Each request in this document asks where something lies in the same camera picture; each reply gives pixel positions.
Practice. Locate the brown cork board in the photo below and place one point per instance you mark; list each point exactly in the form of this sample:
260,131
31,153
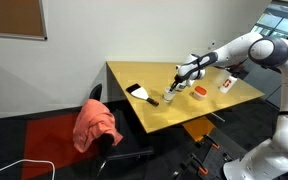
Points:
12,16

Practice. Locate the black chair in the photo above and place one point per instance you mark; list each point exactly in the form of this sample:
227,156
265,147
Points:
127,146

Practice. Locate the grey metal table leg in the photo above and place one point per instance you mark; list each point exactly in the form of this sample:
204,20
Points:
217,117

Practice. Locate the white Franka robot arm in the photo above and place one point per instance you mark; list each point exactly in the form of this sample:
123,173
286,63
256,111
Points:
284,100

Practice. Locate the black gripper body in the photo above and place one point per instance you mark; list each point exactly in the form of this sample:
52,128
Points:
178,80

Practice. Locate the white paper cup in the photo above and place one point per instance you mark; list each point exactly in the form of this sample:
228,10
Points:
168,96

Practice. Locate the black and white brush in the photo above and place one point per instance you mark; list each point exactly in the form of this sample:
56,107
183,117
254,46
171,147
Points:
139,91

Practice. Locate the salmon pink cloth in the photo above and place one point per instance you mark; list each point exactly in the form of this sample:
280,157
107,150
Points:
95,125

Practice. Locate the glass window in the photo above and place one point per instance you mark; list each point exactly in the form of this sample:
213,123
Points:
280,23

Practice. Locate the black perforated base board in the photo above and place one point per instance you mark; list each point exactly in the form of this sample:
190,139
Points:
217,156

